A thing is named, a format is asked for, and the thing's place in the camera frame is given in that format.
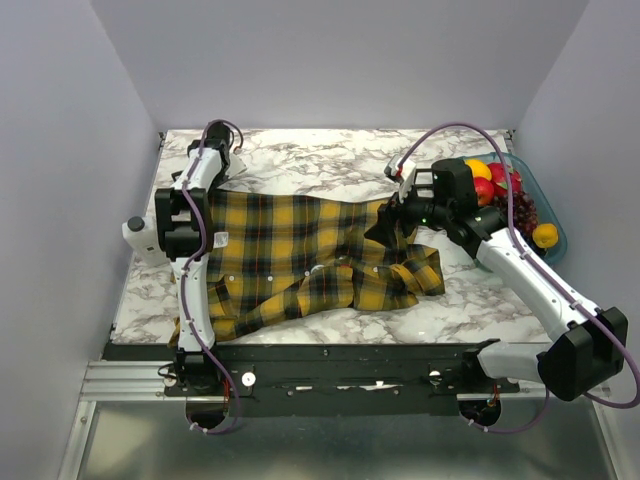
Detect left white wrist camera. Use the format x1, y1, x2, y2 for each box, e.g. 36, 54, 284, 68
223, 154, 247, 182

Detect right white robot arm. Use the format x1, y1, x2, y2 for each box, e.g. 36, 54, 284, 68
365, 158, 628, 401

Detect orange fruit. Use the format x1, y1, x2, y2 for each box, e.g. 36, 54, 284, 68
532, 223, 559, 249

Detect yellow mango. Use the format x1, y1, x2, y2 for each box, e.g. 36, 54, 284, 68
465, 158, 492, 181

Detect yellow plaid flannel shirt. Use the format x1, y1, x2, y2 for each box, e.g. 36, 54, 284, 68
187, 190, 445, 341

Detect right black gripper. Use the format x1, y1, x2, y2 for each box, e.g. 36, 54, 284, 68
364, 175, 452, 249

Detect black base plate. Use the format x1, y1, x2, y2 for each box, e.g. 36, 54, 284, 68
102, 342, 586, 419

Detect red apple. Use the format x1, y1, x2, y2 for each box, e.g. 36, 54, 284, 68
473, 177, 495, 207

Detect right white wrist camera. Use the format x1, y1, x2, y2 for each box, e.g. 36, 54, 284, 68
384, 156, 417, 203

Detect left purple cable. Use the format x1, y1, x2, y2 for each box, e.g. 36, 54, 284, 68
179, 118, 246, 437

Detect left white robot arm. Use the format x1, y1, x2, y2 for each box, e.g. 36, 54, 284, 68
154, 120, 234, 395

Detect right black display frame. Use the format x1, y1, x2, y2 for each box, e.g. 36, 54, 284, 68
414, 168, 434, 198

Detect dark purple grapes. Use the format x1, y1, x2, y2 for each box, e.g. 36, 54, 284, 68
492, 192, 538, 237

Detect aluminium rail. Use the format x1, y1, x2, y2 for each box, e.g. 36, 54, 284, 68
80, 360, 611, 403

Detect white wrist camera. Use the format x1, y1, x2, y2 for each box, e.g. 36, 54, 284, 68
384, 156, 417, 203
223, 154, 247, 182

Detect red dragon fruit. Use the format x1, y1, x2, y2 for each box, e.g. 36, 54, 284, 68
488, 162, 522, 198

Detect white bottle black cap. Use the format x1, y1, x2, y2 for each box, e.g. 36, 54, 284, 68
122, 216, 168, 267

